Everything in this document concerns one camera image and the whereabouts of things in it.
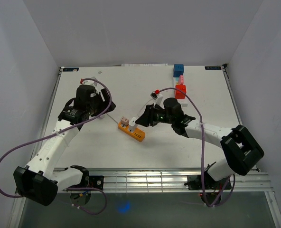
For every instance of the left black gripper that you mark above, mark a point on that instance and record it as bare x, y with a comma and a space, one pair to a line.
104, 104

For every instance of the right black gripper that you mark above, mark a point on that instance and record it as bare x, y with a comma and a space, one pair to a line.
148, 117

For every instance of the white plug adapter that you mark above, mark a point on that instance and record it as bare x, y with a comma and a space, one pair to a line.
132, 124

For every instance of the orange power strip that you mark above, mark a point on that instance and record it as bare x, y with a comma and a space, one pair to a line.
138, 134

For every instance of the rose gold plug adapter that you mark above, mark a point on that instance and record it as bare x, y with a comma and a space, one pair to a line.
124, 121

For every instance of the red cube socket adapter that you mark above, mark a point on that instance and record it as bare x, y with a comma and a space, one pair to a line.
180, 92

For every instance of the white multicolour power strip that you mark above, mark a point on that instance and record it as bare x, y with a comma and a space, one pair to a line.
183, 102

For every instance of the pink plug adapter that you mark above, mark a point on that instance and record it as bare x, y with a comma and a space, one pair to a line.
181, 80

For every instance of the blue cube socket adapter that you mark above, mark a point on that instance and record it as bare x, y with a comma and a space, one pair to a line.
178, 70

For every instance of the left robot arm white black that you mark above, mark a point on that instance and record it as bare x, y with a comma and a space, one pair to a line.
36, 181

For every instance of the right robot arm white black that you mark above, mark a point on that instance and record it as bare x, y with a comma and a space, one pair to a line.
241, 150

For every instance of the left corner label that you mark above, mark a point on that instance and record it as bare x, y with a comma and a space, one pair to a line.
70, 69

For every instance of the corner label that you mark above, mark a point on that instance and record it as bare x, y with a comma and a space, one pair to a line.
70, 69
213, 68

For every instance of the right corner label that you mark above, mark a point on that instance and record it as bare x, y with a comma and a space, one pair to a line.
213, 68

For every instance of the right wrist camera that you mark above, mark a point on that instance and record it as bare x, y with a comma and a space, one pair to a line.
157, 97

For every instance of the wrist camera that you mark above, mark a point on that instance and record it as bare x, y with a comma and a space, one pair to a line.
89, 81
157, 97

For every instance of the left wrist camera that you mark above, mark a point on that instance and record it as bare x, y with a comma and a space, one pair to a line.
89, 81

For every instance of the aluminium frame rail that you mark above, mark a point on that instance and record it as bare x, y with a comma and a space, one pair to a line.
172, 181

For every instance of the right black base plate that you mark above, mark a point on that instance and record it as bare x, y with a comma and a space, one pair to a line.
194, 183

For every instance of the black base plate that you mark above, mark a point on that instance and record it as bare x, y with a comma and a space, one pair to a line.
93, 181
194, 183

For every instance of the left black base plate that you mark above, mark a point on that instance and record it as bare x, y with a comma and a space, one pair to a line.
93, 181

